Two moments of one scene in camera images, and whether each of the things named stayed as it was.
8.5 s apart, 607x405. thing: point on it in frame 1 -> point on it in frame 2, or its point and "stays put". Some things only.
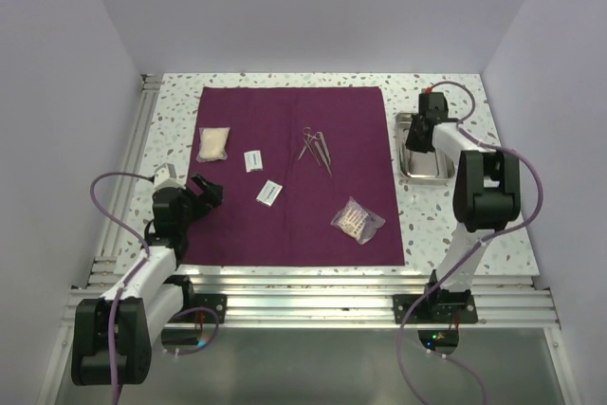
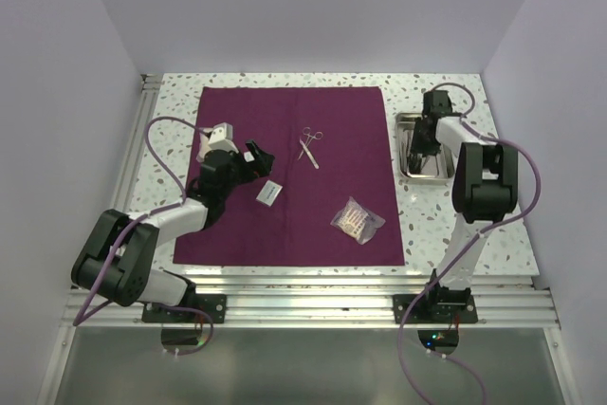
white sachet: x=269 y=193 stays put
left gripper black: x=211 y=197 -> x=259 y=168
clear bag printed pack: x=358 y=222 stays put
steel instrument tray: x=436 y=166 stays put
